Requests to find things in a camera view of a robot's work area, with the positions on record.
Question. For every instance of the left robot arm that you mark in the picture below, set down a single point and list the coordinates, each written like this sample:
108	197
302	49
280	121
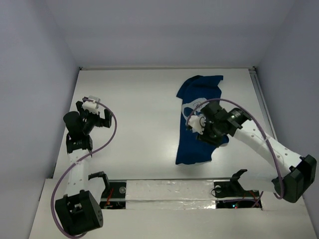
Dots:
75	200

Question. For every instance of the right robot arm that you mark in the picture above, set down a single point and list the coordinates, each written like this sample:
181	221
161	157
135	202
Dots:
295	173

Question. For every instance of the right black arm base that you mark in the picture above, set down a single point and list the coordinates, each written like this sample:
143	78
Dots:
230	195

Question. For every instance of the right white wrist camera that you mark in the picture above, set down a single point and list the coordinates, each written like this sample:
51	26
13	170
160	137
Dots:
197	124

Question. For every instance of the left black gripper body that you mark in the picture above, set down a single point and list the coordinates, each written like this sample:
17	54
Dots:
93	119

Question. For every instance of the right aluminium rail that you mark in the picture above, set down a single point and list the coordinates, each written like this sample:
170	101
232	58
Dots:
269	128

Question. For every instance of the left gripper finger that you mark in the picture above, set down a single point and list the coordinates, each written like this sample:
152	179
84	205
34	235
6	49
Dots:
79	107
108	118

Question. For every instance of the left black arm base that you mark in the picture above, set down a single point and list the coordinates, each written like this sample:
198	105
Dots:
115	198

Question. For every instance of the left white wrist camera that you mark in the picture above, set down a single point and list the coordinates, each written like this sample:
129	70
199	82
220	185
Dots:
90	104

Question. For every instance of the blue printed t-shirt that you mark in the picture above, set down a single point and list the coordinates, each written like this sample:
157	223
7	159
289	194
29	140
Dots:
193	92

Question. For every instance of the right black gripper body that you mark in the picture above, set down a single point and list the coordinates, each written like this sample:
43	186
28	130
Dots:
212	135

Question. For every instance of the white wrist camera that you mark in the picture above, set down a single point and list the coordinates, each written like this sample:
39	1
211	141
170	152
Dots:
197	124
90	104

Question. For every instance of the silver foil covered panel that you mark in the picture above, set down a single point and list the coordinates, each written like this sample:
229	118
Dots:
169	195

